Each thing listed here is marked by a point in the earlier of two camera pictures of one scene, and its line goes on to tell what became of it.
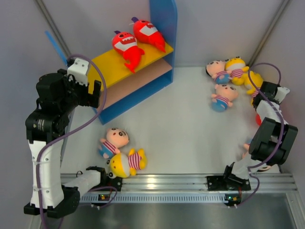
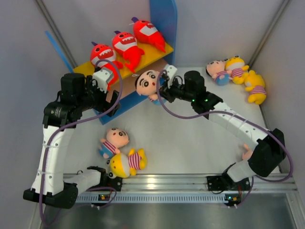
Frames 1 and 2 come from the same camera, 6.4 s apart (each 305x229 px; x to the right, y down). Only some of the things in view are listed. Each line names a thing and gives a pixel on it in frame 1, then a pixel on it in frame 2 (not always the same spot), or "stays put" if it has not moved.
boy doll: x=246 y=146 stays put
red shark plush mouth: x=126 y=43 stays put
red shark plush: x=145 y=32 stays put
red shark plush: x=258 y=119 → x=103 y=56
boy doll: x=116 y=138 stays put
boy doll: x=216 y=69 stays put
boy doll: x=223 y=98 → x=146 y=84
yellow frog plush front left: x=121 y=165 stays put
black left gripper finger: x=97 y=88 → x=115 y=94
